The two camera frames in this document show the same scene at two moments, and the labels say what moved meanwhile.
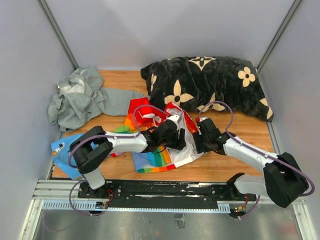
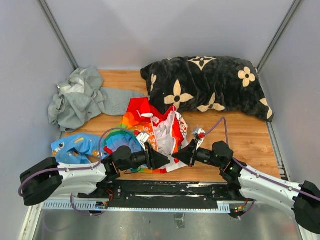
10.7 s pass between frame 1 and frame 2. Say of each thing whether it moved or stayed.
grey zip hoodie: stayed
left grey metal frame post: stayed
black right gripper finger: moved
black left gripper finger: moved
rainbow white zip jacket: moved
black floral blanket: stayed
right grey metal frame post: stayed
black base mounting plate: stayed
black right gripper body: moved
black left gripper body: moved
